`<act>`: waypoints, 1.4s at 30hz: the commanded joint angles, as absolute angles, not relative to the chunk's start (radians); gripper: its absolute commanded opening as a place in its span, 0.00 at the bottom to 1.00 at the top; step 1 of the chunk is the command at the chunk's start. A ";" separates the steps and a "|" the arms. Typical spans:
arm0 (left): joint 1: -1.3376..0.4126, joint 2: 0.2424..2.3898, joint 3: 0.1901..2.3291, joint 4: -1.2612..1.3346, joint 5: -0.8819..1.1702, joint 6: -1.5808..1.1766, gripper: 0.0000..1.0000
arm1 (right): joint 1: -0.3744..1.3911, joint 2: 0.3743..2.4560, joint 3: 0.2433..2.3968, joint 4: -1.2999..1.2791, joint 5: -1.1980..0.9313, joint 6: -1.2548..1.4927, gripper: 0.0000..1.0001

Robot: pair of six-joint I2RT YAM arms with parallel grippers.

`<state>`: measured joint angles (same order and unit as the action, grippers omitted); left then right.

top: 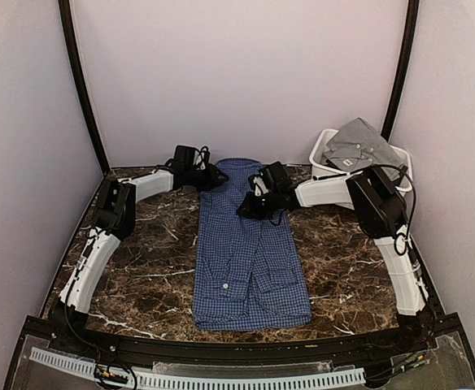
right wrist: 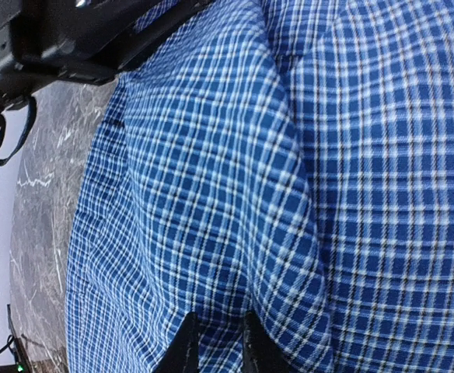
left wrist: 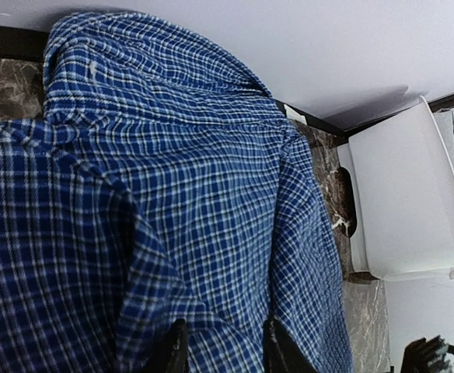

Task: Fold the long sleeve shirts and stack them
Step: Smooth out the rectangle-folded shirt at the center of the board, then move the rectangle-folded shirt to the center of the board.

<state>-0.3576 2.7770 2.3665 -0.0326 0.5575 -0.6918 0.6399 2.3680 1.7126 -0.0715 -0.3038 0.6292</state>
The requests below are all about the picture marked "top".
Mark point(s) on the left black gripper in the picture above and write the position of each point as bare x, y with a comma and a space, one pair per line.
213, 180

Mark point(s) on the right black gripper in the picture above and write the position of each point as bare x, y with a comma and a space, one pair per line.
250, 210

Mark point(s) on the blue checked long sleeve shirt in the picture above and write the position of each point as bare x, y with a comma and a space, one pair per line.
248, 273

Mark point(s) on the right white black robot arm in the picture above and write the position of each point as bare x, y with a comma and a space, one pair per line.
379, 207

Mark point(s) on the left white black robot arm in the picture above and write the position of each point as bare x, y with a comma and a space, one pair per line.
114, 220

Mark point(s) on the white plastic bin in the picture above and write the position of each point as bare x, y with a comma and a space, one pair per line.
319, 170

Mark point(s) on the grey folded shirt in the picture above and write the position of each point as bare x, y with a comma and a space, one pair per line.
357, 145

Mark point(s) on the clear acrylic plate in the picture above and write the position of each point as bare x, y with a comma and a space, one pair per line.
246, 371

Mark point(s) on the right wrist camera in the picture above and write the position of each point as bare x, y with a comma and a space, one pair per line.
258, 185

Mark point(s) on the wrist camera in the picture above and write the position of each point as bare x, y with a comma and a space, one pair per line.
258, 185
202, 159

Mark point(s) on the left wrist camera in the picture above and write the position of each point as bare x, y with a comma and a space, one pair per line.
202, 159

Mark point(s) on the black curved front rail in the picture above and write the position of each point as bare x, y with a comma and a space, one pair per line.
366, 349

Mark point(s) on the white slotted cable duct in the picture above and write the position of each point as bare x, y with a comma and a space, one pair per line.
161, 375

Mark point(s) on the left black frame post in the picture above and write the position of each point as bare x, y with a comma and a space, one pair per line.
65, 11

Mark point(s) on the black frame post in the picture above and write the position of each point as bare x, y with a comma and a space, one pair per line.
65, 11
401, 69

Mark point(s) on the right black frame post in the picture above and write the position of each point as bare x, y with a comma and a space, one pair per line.
401, 69

